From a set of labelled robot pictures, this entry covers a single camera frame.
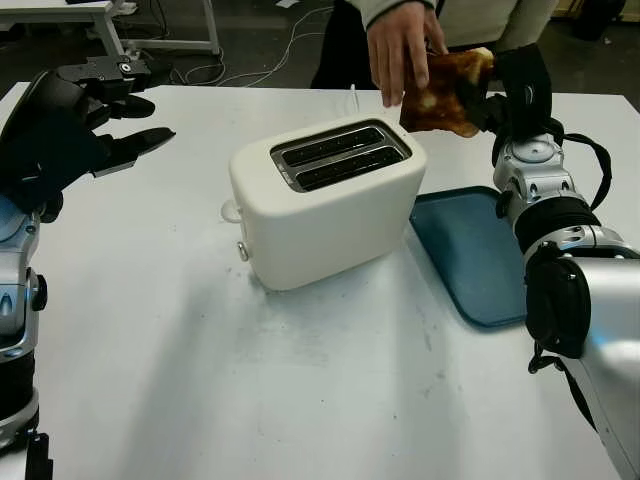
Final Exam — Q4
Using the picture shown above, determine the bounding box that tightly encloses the person's right hand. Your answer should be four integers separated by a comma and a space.
366, 0, 449, 108

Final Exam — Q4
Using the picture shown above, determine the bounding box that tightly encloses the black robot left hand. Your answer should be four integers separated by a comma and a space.
0, 54, 177, 224

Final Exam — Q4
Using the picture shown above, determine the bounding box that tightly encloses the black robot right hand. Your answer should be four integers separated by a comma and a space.
467, 43, 564, 144

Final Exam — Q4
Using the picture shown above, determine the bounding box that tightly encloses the browned toast slice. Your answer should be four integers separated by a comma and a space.
398, 48, 496, 137

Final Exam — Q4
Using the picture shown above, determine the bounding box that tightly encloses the person's left forearm beige sleeve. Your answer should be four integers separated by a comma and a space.
492, 0, 559, 52

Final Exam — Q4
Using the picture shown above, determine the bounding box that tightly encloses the person's right forearm beige sleeve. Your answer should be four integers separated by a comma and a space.
344, 0, 437, 31

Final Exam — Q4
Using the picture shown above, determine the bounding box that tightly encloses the person in dark trousers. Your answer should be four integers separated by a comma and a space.
309, 0, 559, 91

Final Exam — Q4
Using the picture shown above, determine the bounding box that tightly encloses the white two-slot toaster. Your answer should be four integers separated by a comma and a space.
219, 118, 429, 293

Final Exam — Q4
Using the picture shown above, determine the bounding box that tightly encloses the teal plastic tray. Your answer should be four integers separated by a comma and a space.
409, 185, 530, 329

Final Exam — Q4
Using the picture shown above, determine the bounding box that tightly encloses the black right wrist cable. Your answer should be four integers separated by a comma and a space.
547, 118, 615, 214

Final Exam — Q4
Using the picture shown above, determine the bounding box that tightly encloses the white floor cable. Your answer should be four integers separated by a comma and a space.
219, 0, 326, 89

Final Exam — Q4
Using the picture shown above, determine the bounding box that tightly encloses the white metal-frame desk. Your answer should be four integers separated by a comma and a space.
0, 0, 221, 56

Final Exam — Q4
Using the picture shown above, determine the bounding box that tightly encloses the black right upper-arm cable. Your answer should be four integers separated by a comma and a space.
527, 344, 609, 436

